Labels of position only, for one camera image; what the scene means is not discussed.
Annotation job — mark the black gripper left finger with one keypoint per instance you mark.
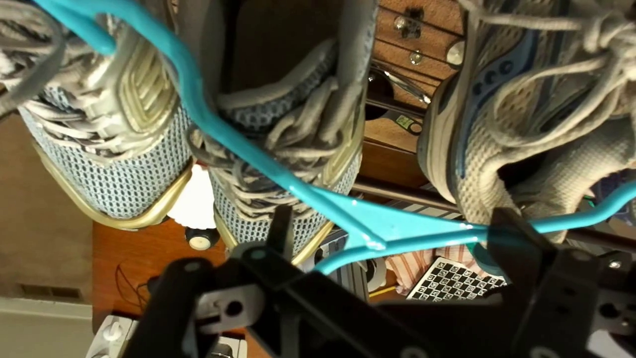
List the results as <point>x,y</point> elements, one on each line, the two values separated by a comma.
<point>270,258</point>

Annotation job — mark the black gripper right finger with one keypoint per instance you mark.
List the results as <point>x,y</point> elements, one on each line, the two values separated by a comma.
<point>540,276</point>

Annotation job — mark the teal plastic hanger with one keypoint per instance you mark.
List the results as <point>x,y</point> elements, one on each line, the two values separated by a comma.
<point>373,230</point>

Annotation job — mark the grey worn sneaker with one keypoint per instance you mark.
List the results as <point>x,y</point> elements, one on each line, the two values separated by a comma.
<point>538,112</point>

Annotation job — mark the light blue mesh sneaker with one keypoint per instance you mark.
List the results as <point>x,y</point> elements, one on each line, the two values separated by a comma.
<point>107,128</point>

